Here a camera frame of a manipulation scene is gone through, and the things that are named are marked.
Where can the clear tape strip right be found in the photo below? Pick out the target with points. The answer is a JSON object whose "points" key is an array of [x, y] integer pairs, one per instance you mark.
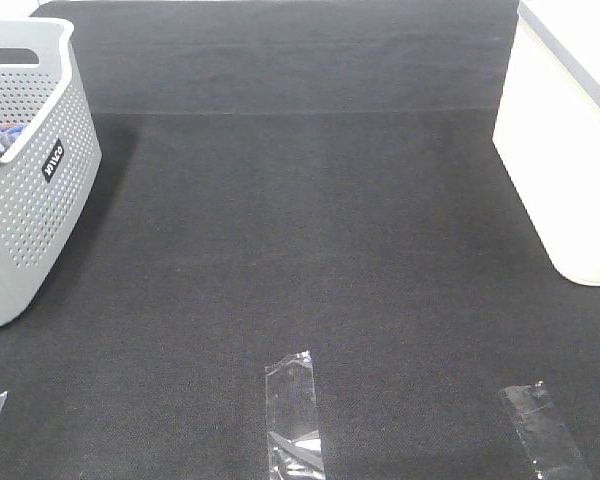
{"points": [[543, 434]]}

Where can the grey perforated laundry basket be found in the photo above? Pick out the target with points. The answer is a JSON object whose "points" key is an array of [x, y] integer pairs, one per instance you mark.
{"points": [[47, 173]]}

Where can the black table mat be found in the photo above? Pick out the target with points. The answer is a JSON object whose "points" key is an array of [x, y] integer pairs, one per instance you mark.
{"points": [[288, 176]]}

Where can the clear tape strip centre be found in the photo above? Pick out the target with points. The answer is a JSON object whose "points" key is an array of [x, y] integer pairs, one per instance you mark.
{"points": [[292, 427]]}

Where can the cream white storage basket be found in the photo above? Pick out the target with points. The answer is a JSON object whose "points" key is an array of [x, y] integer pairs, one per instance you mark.
{"points": [[547, 130]]}

